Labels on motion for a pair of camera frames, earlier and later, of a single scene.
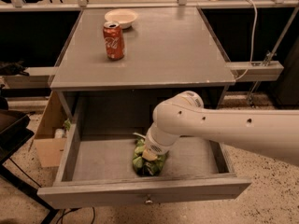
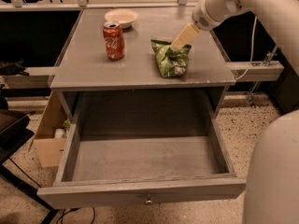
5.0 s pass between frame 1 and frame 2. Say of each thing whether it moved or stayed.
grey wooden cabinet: stayed
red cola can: stayed
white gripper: moved
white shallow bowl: stayed
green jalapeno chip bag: moved
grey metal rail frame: stayed
